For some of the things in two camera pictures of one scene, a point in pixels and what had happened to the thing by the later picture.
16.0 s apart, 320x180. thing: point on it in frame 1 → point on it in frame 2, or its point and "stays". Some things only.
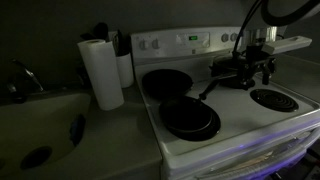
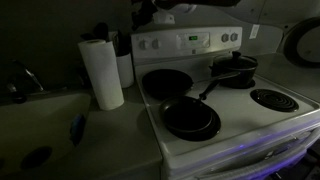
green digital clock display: (193, 38) stays
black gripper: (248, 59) → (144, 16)
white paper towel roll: (102, 65) stays
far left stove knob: (142, 45) stays
